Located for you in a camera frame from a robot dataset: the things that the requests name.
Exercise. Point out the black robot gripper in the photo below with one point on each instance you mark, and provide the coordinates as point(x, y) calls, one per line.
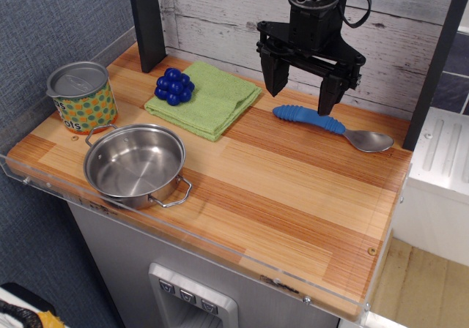
point(311, 41)

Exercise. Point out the blue handled metal spoon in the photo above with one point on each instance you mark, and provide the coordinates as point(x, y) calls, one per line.
point(365, 141)

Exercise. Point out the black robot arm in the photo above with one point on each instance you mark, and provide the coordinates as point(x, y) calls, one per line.
point(311, 41)

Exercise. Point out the stainless steel pot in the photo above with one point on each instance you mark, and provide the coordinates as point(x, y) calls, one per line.
point(137, 166)

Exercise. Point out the green folded cloth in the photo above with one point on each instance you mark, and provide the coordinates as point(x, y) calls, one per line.
point(218, 100)

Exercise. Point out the blue toy grape cluster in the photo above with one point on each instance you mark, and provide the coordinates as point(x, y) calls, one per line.
point(174, 87)

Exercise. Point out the white toy sink unit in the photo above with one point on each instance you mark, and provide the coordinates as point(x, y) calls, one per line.
point(432, 213)

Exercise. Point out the polka dot tin can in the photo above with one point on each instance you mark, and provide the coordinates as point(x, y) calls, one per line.
point(82, 94)

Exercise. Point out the clear acrylic edge guard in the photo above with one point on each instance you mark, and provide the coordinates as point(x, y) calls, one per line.
point(350, 312)

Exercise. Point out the grey toy fridge cabinet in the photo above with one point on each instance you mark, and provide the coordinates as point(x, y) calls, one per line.
point(123, 253)

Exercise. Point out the silver dispenser panel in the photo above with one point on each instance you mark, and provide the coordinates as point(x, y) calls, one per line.
point(183, 302)

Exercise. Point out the yellow black object corner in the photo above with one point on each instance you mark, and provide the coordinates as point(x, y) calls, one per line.
point(21, 307)

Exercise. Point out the dark right vertical post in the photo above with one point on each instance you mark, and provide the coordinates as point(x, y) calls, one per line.
point(451, 24)

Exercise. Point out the dark vertical post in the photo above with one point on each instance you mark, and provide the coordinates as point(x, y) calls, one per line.
point(451, 24)
point(149, 33)

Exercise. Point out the dark left vertical post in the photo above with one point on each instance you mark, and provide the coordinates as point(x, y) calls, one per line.
point(149, 33)

